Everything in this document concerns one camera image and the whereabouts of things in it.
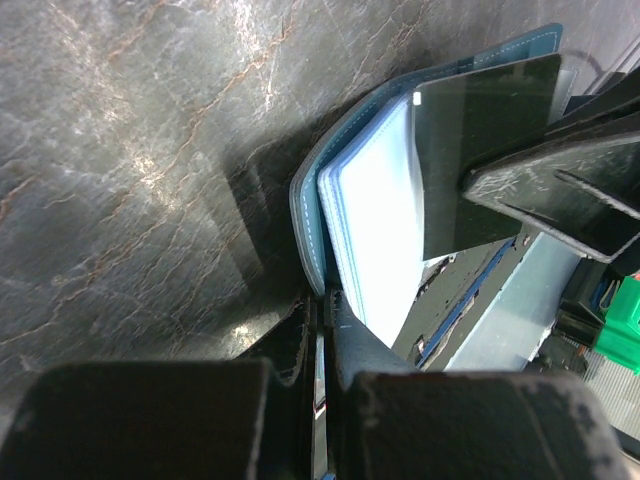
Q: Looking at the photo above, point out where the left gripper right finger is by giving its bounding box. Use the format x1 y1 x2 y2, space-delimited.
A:
324 288 625 479

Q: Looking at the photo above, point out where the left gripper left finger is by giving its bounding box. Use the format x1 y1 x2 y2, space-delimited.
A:
1 299 316 479

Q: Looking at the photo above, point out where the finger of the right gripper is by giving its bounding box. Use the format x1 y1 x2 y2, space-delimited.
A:
462 70 639 263

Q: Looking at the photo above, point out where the dark credit card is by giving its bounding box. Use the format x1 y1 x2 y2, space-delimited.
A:
412 53 562 259

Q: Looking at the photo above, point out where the blue leather card holder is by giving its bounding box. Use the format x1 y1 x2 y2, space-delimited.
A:
289 23 563 346

